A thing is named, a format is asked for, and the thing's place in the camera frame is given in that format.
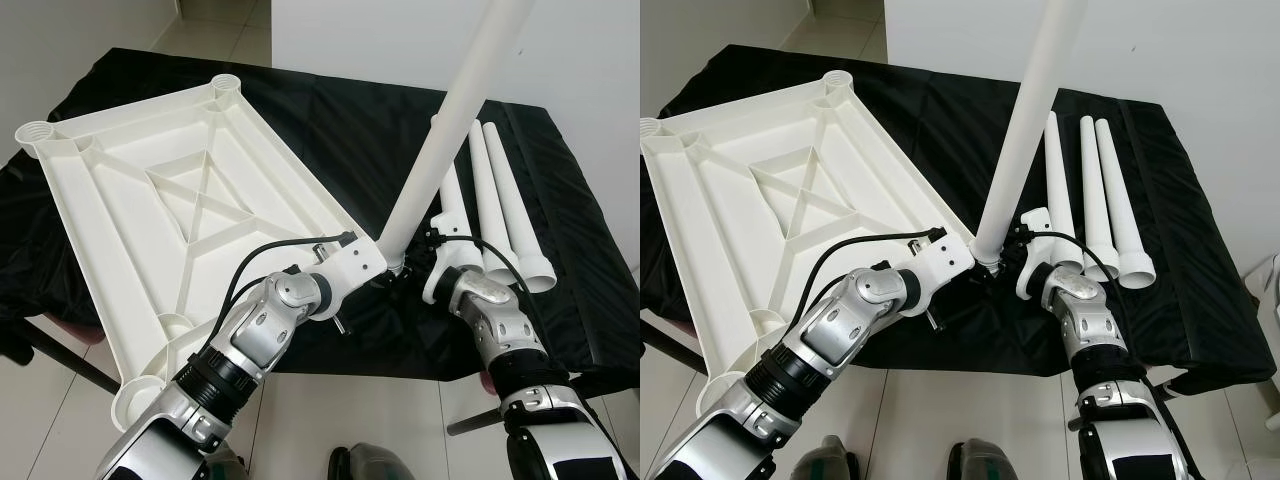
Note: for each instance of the white plastic table top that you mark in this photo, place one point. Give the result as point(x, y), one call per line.
point(740, 200)
point(130, 200)

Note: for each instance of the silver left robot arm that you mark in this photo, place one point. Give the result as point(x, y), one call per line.
point(845, 320)
point(255, 335)

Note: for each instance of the black table cloth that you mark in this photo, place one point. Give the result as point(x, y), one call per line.
point(370, 130)
point(1200, 250)

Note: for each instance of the black metal table leg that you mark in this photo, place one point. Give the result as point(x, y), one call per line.
point(75, 360)
point(1078, 422)
point(475, 420)

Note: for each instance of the grey robot right leg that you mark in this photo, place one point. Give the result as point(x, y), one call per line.
point(988, 460)
point(375, 462)

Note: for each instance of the grey robot leg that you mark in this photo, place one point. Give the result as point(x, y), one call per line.
point(235, 467)
point(988, 460)
point(832, 460)
point(375, 462)

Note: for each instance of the grey robot left leg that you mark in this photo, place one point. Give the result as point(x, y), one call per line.
point(832, 460)
point(235, 467)

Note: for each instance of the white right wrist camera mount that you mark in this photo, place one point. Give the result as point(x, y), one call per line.
point(1030, 275)
point(445, 280)

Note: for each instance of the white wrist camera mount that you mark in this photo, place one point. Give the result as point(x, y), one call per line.
point(355, 265)
point(1030, 275)
point(940, 262)
point(445, 280)

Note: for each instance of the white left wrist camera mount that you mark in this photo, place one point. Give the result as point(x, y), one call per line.
point(355, 265)
point(940, 262)

